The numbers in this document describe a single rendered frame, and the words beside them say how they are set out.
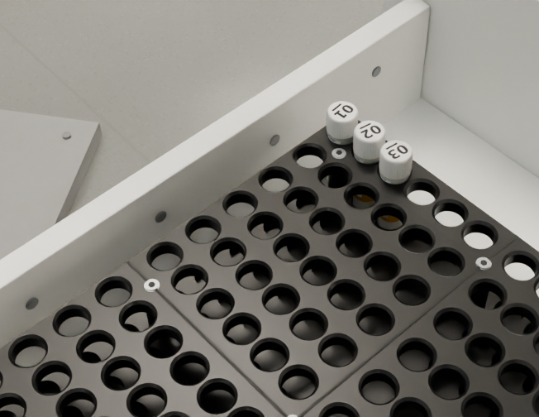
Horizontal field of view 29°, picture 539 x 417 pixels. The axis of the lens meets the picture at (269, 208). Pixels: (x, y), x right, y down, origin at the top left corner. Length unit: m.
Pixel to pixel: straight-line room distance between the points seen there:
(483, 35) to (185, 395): 0.22
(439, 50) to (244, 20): 1.39
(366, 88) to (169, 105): 1.26
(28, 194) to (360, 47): 1.17
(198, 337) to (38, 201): 1.23
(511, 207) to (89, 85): 1.36
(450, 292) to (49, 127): 1.35
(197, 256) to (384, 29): 0.15
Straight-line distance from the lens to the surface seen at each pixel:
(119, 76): 1.79
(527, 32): 0.45
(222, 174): 0.43
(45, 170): 1.62
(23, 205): 1.58
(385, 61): 0.48
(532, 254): 0.38
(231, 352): 0.35
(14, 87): 1.81
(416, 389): 0.35
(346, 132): 0.41
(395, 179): 0.40
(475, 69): 0.49
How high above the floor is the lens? 1.20
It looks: 50 degrees down
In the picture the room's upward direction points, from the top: 3 degrees counter-clockwise
